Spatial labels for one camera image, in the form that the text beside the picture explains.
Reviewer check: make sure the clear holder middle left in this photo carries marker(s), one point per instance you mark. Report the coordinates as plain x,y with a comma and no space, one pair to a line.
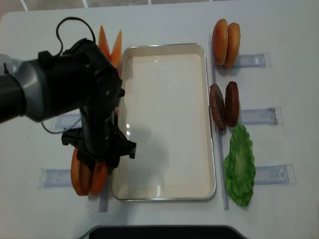
65,121

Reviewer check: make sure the clear long rail right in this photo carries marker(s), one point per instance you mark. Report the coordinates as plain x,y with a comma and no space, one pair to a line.
218,135

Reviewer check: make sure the green lettuce leaf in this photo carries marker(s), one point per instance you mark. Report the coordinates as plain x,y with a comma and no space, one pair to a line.
239,167

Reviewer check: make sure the orange cheese slice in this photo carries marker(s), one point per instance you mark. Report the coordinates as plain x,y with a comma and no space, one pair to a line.
103,44
116,54

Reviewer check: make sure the clear holder bottom left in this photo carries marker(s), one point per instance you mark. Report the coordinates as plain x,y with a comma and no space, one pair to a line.
55,178

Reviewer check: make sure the top bun right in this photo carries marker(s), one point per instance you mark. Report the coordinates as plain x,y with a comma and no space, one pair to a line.
234,36

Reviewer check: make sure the clear holder top right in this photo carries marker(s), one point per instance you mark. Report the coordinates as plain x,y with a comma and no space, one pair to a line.
252,61

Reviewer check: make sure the left brown meat patty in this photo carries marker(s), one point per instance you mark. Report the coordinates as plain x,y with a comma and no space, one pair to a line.
217,106

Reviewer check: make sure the left orange cheese slice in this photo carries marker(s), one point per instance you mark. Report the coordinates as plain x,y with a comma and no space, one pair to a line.
103,44

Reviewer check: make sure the right brown meat patty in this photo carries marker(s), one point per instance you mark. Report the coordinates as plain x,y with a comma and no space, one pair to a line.
232,106

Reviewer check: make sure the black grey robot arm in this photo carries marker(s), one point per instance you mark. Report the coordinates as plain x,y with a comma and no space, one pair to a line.
81,78

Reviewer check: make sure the brown meat patty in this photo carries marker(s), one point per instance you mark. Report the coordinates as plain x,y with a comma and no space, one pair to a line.
217,106
232,106

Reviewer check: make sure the clear holder middle right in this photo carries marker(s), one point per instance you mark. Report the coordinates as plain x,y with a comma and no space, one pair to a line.
268,116

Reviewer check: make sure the bun slice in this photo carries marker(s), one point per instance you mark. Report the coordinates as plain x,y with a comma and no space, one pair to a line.
80,175
99,177

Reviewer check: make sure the cream rectangular metal tray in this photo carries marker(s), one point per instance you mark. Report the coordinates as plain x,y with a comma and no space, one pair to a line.
165,111

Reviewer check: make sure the clear holder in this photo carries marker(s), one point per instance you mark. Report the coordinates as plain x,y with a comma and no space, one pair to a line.
268,116
252,61
55,178
65,121
275,175

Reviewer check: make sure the sesame top bun left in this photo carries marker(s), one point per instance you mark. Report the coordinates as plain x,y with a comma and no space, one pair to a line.
220,41

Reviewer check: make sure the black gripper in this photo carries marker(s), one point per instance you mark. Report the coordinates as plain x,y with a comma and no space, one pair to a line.
99,139

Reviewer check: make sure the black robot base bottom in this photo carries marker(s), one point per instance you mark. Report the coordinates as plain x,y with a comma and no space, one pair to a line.
162,232

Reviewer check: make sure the clear holder bottom right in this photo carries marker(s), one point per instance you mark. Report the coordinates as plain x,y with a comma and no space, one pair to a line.
275,175

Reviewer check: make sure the right orange cheese slice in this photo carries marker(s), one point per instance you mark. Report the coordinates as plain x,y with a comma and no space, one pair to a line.
116,54

